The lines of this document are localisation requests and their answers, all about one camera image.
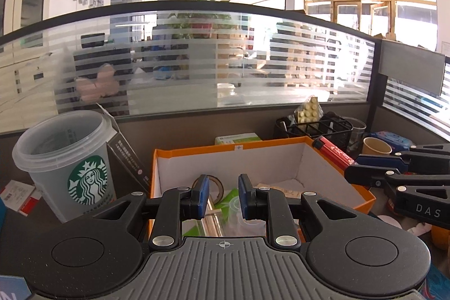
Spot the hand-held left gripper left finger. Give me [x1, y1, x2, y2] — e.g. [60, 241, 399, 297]
[84, 175, 210, 251]

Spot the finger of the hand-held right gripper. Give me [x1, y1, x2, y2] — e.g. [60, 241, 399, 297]
[345, 164, 450, 199]
[355, 143, 450, 169]

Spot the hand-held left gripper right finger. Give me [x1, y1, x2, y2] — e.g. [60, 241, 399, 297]
[238, 174, 363, 251]

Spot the brown tape roll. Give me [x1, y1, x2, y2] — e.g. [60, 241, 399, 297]
[192, 176, 225, 206]

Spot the clear case with gold tube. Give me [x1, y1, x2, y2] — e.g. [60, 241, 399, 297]
[182, 203, 224, 238]

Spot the clear plastic container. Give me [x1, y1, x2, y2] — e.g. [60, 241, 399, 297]
[228, 198, 268, 238]

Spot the red lighter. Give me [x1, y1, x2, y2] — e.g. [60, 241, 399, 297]
[312, 136, 356, 171]

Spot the orange cardboard box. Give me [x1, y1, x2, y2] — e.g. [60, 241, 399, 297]
[148, 136, 377, 245]

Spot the beige paper cup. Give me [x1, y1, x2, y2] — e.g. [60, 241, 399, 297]
[362, 136, 393, 156]

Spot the crumpled white tissue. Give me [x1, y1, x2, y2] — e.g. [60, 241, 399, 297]
[407, 220, 434, 236]

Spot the blue wipes packet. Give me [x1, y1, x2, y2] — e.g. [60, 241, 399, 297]
[373, 130, 416, 152]

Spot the orange fruit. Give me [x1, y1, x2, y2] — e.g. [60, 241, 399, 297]
[431, 225, 450, 251]

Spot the clear glass tumbler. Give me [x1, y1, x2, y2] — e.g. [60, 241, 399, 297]
[348, 117, 367, 146]

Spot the green white carton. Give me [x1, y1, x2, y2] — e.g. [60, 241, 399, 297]
[214, 133, 264, 146]

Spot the black mesh desk organizer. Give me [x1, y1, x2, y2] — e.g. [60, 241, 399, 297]
[275, 114, 354, 150]

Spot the striped glass desk partition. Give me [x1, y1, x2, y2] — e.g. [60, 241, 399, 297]
[381, 63, 450, 142]
[0, 1, 382, 135]

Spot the yellow pill blister pack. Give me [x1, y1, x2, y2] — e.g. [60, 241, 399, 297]
[294, 95, 323, 123]

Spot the black printed carton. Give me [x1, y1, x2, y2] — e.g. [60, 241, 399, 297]
[96, 103, 153, 192]

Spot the grey partition panel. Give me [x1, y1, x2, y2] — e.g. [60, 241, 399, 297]
[378, 40, 446, 95]

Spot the clear plastic cup green logo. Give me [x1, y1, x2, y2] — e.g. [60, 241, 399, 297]
[12, 110, 118, 224]

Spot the small red white box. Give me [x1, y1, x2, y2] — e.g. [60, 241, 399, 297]
[0, 180, 43, 217]

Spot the printed desk mat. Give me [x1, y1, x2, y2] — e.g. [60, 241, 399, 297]
[0, 265, 450, 300]

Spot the wooden door frame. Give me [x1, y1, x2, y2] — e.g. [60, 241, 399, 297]
[304, 0, 437, 40]

